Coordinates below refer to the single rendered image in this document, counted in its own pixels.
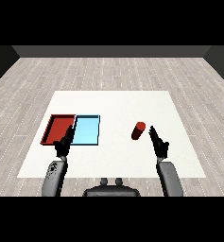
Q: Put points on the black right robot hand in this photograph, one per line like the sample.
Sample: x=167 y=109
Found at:
x=160 y=145

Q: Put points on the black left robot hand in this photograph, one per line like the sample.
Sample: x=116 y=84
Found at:
x=64 y=145

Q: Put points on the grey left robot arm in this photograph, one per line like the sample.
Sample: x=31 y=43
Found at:
x=55 y=178

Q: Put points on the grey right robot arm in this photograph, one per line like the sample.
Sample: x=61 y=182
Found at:
x=169 y=179

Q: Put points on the red shallow open box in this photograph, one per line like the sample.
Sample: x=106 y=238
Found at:
x=57 y=129

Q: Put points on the red can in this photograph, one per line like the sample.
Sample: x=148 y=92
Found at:
x=138 y=130

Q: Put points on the light blue shallow open box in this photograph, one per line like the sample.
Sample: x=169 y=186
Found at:
x=86 y=129

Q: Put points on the dark grey robot body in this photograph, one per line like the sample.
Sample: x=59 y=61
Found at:
x=111 y=190

